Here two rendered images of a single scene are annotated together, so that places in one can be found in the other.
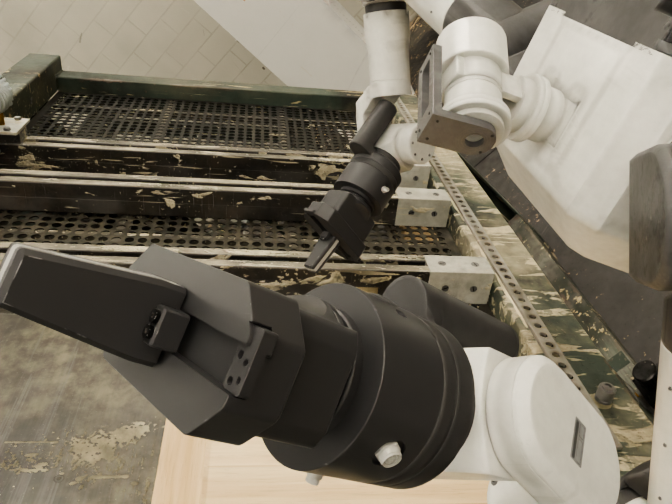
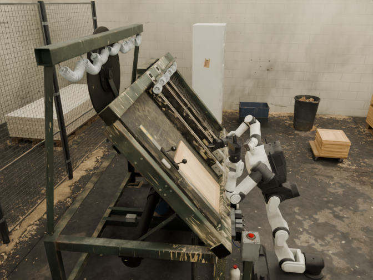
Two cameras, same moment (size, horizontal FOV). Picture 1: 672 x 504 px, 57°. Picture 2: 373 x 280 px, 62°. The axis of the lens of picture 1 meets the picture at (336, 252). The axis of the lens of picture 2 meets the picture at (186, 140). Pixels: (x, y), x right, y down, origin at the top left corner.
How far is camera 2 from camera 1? 1.91 m
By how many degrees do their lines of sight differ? 12
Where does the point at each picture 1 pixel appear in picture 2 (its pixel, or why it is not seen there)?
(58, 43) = (140, 17)
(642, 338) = not seen: hidden behind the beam
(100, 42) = (151, 29)
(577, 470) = (240, 170)
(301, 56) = (202, 93)
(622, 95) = (261, 156)
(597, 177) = (253, 160)
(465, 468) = (235, 164)
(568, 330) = not seen: hidden behind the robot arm
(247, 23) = (198, 72)
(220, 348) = (237, 145)
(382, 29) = (243, 126)
